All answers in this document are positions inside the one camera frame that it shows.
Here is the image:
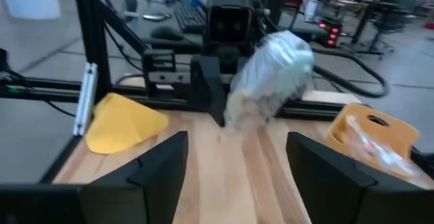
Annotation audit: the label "yellow cloth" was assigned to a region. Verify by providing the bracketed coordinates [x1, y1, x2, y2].
[84, 92, 170, 155]

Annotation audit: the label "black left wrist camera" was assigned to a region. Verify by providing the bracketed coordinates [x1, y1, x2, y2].
[205, 0, 256, 45]

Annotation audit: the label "thick black hanging cable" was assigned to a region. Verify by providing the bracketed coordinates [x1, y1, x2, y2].
[311, 47, 391, 99]

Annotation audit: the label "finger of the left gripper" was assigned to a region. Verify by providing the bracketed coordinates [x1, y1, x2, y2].
[189, 55, 228, 127]

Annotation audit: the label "white cylindrical container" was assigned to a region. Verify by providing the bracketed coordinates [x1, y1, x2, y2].
[303, 0, 322, 24]

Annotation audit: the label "black keyboard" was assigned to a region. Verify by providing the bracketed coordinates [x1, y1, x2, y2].
[172, 3, 208, 34]

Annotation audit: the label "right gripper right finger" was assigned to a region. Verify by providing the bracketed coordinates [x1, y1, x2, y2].
[286, 131, 434, 224]

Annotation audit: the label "silver aluminium bar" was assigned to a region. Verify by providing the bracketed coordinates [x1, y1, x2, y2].
[72, 62, 100, 137]

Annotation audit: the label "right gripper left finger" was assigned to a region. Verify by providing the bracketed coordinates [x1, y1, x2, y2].
[0, 130, 189, 224]

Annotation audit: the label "black background table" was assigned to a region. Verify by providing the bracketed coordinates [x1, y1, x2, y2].
[351, 0, 413, 56]

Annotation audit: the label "black box red lights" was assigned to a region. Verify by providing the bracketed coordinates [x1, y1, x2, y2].
[316, 18, 344, 49]

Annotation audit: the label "black computer mouse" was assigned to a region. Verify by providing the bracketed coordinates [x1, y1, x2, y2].
[150, 25, 186, 43]

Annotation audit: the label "orange toothbrush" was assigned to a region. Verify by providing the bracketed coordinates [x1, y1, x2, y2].
[343, 114, 418, 178]

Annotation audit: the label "yellow plastic bin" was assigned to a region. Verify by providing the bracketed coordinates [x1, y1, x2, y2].
[326, 102, 422, 184]

